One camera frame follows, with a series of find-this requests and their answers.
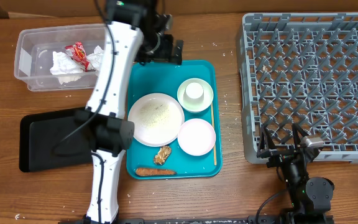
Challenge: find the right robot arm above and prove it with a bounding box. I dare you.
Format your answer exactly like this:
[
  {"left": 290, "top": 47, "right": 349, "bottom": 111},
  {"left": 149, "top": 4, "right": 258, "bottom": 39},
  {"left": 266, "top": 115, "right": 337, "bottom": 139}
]
[{"left": 254, "top": 124, "right": 334, "bottom": 224}]

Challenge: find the white cup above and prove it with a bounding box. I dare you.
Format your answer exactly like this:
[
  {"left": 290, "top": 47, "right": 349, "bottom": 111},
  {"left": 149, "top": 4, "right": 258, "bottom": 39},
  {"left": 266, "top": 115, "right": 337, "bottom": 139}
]
[{"left": 185, "top": 82, "right": 204, "bottom": 100}]

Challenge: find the wooden chopstick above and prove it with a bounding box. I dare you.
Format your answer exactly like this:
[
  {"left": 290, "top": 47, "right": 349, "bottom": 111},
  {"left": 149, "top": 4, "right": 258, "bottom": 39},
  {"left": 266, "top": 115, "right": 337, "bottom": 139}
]
[{"left": 211, "top": 102, "right": 217, "bottom": 166}]

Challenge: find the golden fried food piece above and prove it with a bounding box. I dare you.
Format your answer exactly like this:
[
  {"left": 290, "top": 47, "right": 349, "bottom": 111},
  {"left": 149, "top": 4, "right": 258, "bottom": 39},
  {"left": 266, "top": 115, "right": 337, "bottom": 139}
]
[{"left": 154, "top": 146, "right": 172, "bottom": 166}]

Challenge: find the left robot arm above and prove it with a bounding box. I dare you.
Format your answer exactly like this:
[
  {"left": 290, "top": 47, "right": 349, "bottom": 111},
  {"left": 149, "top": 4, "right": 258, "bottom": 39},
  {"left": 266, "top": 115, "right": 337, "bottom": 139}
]
[{"left": 72, "top": 0, "right": 183, "bottom": 223}]

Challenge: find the silver foil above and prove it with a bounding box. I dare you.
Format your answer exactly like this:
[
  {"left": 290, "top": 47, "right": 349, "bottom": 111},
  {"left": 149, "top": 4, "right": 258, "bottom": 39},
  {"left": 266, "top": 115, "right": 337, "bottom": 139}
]
[{"left": 87, "top": 45, "right": 104, "bottom": 71}]

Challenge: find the red snack wrapper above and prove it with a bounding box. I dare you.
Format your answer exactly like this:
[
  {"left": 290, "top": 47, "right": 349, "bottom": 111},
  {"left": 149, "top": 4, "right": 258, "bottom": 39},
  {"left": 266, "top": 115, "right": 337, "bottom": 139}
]
[{"left": 65, "top": 42, "right": 93, "bottom": 72}]

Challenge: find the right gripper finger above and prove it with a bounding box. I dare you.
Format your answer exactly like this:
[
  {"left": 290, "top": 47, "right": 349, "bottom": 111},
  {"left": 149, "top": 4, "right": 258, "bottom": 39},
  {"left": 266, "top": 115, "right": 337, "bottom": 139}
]
[
  {"left": 257, "top": 126, "right": 275, "bottom": 152},
  {"left": 291, "top": 123, "right": 308, "bottom": 148}
]

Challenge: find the large white plate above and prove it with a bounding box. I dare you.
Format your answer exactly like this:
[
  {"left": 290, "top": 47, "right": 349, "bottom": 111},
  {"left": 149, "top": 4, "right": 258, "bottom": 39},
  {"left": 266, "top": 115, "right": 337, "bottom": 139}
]
[{"left": 128, "top": 93, "right": 185, "bottom": 147}]

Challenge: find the brown fried stick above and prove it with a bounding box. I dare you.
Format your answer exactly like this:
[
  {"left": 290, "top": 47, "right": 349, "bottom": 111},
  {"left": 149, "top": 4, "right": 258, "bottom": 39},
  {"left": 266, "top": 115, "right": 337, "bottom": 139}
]
[{"left": 135, "top": 167, "right": 177, "bottom": 177}]

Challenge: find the white napkin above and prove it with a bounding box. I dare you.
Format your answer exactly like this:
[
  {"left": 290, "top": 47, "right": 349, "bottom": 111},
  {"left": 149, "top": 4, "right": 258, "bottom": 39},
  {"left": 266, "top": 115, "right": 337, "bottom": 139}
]
[{"left": 50, "top": 51, "right": 83, "bottom": 85}]

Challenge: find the grey dishwasher rack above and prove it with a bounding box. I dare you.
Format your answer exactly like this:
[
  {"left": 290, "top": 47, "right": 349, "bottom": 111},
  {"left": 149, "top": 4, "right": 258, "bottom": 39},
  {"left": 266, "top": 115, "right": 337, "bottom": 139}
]
[{"left": 237, "top": 12, "right": 358, "bottom": 164}]

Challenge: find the clear plastic bin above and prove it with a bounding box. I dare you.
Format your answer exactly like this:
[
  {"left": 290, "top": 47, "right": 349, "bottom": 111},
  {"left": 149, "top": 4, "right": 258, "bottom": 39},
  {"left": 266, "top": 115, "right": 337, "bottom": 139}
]
[{"left": 14, "top": 24, "right": 105, "bottom": 91}]

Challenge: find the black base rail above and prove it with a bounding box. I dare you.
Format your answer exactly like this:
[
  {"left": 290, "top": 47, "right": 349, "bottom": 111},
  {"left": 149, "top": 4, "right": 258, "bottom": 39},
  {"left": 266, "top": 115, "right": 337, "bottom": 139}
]
[{"left": 58, "top": 215, "right": 335, "bottom": 224}]

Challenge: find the black tray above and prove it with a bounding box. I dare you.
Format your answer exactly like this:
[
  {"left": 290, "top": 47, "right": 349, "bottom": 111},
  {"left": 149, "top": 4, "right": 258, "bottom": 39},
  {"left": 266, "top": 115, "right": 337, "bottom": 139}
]
[{"left": 19, "top": 108, "right": 92, "bottom": 172}]

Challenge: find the pale green bowl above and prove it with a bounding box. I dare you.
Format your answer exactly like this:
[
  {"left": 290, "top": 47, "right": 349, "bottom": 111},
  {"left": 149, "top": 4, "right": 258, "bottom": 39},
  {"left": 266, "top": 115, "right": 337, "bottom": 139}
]
[{"left": 177, "top": 78, "right": 214, "bottom": 113}]

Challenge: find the teal serving tray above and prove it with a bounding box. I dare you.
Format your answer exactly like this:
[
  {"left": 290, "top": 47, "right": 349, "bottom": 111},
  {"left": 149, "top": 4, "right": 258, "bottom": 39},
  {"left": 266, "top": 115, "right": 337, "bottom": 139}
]
[{"left": 126, "top": 60, "right": 223, "bottom": 179}]

